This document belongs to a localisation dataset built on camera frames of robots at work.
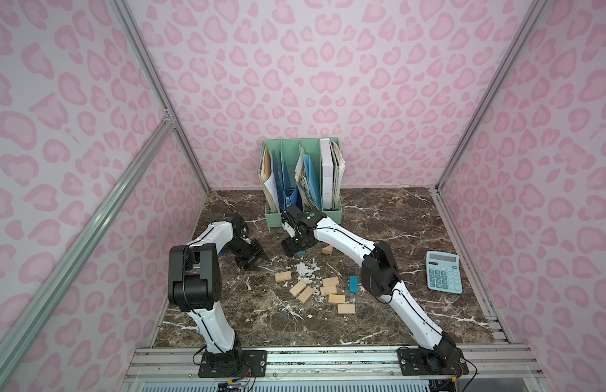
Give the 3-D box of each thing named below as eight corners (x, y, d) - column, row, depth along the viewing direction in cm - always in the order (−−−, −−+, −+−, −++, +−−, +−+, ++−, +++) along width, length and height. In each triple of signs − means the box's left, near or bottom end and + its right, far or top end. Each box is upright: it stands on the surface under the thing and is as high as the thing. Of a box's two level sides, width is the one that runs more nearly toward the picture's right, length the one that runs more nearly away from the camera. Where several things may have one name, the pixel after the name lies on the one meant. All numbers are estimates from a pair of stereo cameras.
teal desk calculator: (426, 288, 90) (429, 284, 88) (426, 252, 100) (429, 248, 97) (459, 296, 88) (463, 293, 86) (455, 259, 98) (459, 255, 95)
